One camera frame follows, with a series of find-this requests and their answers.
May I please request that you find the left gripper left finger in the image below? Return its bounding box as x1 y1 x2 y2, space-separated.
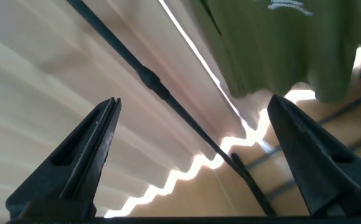
5 96 123 219

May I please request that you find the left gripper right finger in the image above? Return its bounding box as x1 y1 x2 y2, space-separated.
267 93 361 217

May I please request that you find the green long-sleeved shirt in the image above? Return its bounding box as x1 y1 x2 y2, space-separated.
188 0 361 129

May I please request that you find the black clothes rack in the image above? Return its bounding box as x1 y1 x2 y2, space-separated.
65 0 361 218

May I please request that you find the beige curtain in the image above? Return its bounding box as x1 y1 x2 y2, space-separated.
0 0 274 218

